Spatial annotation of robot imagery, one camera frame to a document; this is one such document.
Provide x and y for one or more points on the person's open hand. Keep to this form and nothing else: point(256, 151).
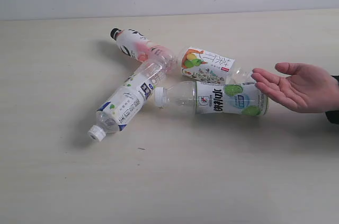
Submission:
point(303, 90)

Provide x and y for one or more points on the lime label bottle white cap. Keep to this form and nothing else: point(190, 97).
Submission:
point(205, 98)

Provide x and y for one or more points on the tea bottle orange green label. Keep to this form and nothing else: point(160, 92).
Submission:
point(206, 66)

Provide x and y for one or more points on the pink label bottle black cap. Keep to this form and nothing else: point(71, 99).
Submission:
point(133, 44)

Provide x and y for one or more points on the blue white label water bottle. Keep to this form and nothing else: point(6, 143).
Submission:
point(120, 108)

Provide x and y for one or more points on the black sleeve forearm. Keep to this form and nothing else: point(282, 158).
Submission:
point(332, 113)

